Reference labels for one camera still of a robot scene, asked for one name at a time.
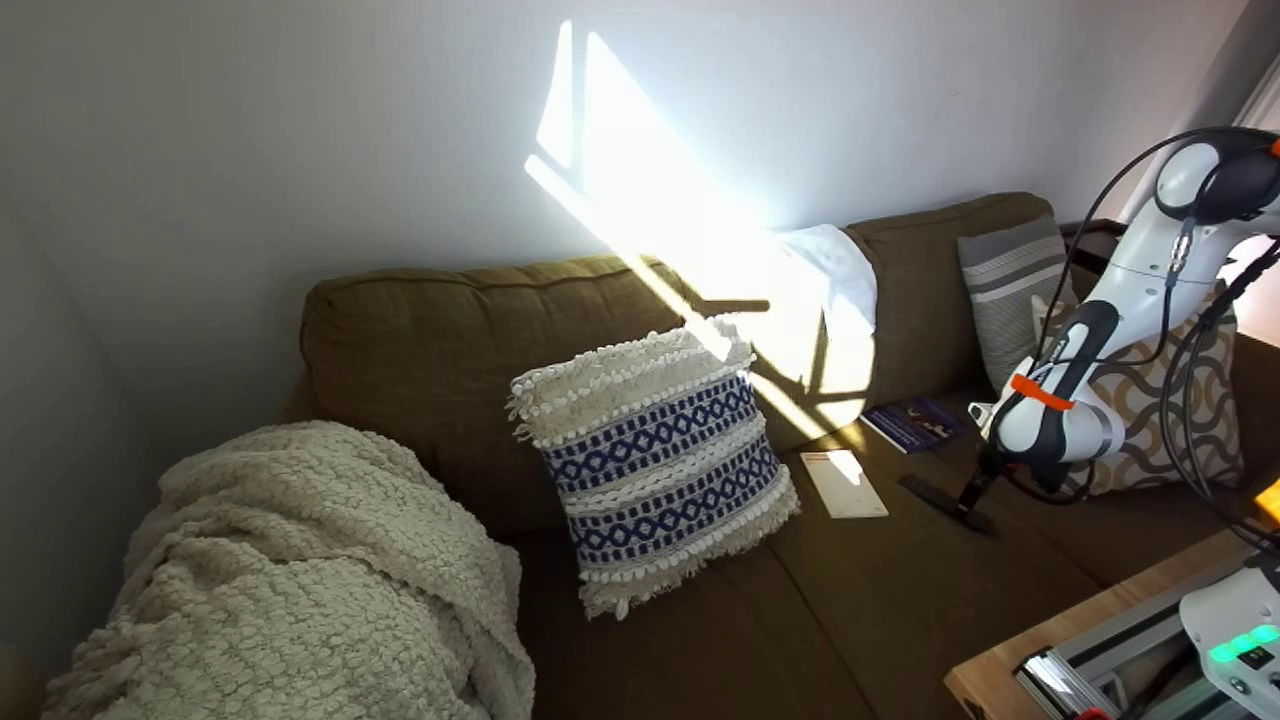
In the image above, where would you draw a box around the geometric patterned pillow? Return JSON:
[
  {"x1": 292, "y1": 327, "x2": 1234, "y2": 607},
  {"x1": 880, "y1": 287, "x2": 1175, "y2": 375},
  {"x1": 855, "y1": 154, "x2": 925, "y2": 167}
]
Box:
[{"x1": 1061, "y1": 309, "x2": 1253, "y2": 502}]

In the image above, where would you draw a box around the wooden table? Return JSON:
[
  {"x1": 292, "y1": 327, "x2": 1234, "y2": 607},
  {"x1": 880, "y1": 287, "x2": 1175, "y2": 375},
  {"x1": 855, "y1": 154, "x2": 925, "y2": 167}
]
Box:
[{"x1": 941, "y1": 525, "x2": 1280, "y2": 720}]

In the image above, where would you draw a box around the brown fabric sofa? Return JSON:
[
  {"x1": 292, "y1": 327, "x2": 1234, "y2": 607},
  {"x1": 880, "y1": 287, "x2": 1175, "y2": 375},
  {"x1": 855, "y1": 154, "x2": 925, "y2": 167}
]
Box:
[{"x1": 292, "y1": 189, "x2": 1280, "y2": 720}]

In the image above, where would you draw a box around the blue booklet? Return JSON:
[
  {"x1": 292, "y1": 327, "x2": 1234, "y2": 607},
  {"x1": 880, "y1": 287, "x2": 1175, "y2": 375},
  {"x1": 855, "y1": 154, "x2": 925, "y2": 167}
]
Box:
[{"x1": 855, "y1": 392, "x2": 985, "y2": 461}]

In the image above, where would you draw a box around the white paper card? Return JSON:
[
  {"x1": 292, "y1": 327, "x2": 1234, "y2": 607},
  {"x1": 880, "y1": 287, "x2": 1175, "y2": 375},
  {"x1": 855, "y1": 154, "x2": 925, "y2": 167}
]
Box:
[{"x1": 797, "y1": 446, "x2": 895, "y2": 525}]

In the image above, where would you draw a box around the aluminium frame rail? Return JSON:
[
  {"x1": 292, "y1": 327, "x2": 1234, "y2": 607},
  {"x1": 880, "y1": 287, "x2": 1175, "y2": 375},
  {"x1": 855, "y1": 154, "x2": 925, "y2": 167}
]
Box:
[{"x1": 1013, "y1": 584, "x2": 1211, "y2": 720}]

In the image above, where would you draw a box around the cream knit blanket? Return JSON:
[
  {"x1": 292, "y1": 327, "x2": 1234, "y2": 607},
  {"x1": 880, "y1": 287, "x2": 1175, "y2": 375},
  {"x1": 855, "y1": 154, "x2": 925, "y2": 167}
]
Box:
[{"x1": 35, "y1": 422, "x2": 542, "y2": 720}]

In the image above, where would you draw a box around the blue white patterned pillow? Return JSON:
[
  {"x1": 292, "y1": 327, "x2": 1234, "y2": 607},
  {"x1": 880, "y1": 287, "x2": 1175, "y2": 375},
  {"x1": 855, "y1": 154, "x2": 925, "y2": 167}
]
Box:
[{"x1": 503, "y1": 322, "x2": 805, "y2": 625}]

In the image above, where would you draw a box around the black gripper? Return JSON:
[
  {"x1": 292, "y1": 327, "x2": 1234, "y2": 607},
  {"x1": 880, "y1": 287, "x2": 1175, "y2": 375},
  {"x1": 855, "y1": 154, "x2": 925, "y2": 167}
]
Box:
[{"x1": 951, "y1": 438, "x2": 1033, "y2": 520}]

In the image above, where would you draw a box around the dark grey remote control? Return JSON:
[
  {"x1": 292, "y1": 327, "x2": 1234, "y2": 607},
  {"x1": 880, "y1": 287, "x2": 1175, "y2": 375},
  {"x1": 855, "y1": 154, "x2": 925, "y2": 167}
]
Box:
[{"x1": 904, "y1": 474, "x2": 1002, "y2": 539}]

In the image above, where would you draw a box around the grey striped pillow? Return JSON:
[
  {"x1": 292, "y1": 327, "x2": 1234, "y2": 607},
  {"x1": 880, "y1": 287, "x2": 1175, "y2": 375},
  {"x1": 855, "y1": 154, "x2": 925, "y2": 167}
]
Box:
[{"x1": 951, "y1": 218, "x2": 1079, "y2": 392}]

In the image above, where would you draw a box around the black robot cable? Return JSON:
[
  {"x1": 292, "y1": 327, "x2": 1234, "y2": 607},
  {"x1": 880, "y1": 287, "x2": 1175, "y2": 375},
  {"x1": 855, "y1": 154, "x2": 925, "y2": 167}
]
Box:
[{"x1": 1038, "y1": 125, "x2": 1280, "y2": 551}]

